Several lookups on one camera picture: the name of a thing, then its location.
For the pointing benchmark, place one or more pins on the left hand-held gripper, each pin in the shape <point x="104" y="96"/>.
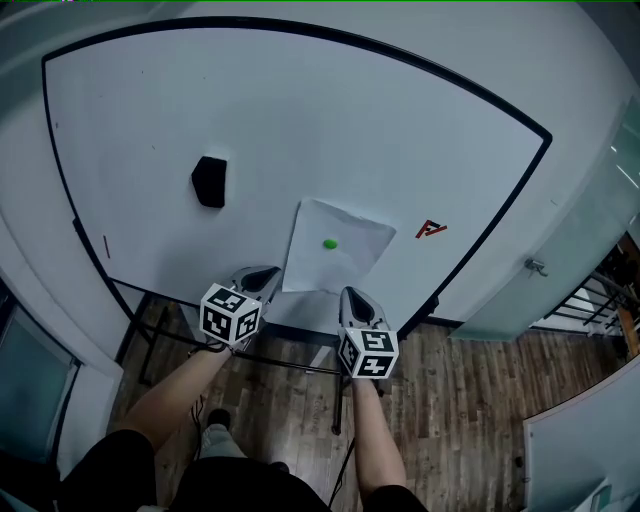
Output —
<point x="225" y="315"/>

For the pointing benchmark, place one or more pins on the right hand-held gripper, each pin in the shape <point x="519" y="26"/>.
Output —
<point x="370" y="355"/>

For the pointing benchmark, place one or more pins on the white paper sheet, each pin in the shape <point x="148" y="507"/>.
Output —
<point x="345" y="270"/>

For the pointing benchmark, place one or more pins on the green round magnet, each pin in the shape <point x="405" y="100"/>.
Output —
<point x="330" y="244"/>

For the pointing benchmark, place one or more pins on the black-framed whiteboard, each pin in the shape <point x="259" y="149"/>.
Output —
<point x="250" y="125"/>

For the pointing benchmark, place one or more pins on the person's right forearm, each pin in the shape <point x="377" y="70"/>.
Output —
<point x="377" y="440"/>

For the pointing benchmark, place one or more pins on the person's left forearm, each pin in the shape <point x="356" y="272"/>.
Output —
<point x="170" y="400"/>

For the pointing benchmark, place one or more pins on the black whiteboard eraser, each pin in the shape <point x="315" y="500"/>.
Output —
<point x="210" y="182"/>

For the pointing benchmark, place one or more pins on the person's black shoe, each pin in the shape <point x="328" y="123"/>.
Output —
<point x="219" y="416"/>

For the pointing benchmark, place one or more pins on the person's grey trouser leg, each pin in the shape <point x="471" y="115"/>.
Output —
<point x="220" y="442"/>

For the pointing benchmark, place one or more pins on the person's black shirt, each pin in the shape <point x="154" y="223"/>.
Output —
<point x="235" y="487"/>

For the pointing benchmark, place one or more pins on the frosted glass door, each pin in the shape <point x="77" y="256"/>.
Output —
<point x="565" y="250"/>

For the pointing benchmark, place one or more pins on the black metal railing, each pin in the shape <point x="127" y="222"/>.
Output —
<point x="585" y="300"/>

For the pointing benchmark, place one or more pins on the black-framed window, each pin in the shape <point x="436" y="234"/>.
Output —
<point x="30" y="370"/>

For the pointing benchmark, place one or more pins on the small grey box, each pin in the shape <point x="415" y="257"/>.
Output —
<point x="601" y="499"/>

